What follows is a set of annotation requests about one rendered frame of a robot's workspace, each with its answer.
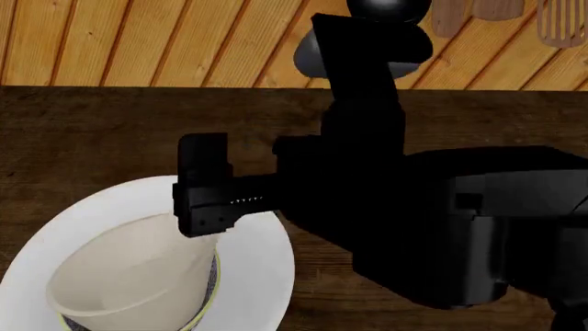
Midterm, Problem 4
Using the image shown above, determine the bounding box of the glossy black round bowl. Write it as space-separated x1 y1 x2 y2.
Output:
344 0 434 26

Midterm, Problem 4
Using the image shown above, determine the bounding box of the white plate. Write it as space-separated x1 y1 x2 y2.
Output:
0 174 296 331

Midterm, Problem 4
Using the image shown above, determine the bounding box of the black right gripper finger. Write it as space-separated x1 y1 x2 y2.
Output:
311 13 435 153
172 132 236 239

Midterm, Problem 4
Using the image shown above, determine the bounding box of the grey round bowl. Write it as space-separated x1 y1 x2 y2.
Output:
293 29 420 81

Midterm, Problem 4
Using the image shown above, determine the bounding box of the light wooden spatula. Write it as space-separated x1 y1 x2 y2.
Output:
471 0 524 20

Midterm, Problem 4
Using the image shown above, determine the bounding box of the slotted wooden spatula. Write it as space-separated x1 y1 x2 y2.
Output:
536 0 585 50

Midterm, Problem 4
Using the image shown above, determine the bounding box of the beige cup with patterned rim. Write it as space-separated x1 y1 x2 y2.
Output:
45 211 220 331

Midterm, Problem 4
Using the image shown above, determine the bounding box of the dark wooden spoon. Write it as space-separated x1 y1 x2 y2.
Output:
430 0 471 38

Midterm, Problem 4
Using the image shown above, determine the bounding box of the grey patterned bowl yellow rim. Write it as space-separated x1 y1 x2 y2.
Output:
57 245 223 331

